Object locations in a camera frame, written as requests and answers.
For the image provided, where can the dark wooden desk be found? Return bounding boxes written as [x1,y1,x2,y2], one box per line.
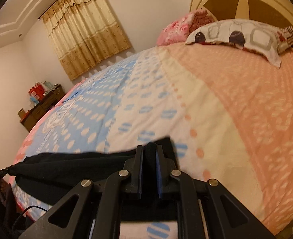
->
[20,84,65,132]

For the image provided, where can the beige window curtain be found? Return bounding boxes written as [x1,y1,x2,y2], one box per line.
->
[41,0,131,80]

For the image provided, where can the yellow box on desk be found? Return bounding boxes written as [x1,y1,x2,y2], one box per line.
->
[18,108,26,119]

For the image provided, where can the white grey patterned pillow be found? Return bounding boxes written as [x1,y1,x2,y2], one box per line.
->
[185,19,293,68]

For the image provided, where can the red gift bag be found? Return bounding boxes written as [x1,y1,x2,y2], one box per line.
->
[29,83,45,101]

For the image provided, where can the pink floral folded blanket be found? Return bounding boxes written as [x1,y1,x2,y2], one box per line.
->
[156,9,215,46]

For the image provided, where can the black trousers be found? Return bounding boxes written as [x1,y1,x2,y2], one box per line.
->
[0,136,180,206]

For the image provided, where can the blue pink patterned bedspread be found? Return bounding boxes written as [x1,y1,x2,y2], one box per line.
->
[16,43,293,234]

